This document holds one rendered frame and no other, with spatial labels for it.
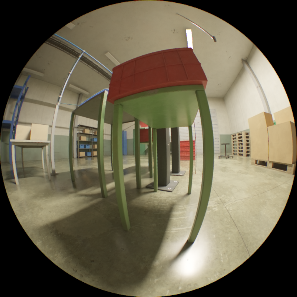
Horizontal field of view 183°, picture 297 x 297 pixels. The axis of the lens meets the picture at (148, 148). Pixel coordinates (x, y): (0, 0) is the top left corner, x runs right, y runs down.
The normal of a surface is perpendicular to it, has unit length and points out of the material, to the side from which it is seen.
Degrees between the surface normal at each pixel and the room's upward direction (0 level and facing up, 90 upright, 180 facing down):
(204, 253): 0
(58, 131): 90
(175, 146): 90
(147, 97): 180
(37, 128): 90
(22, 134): 90
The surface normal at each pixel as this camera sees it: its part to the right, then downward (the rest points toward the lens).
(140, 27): 0.03, 1.00
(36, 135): 0.94, -0.03
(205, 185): -0.35, 0.00
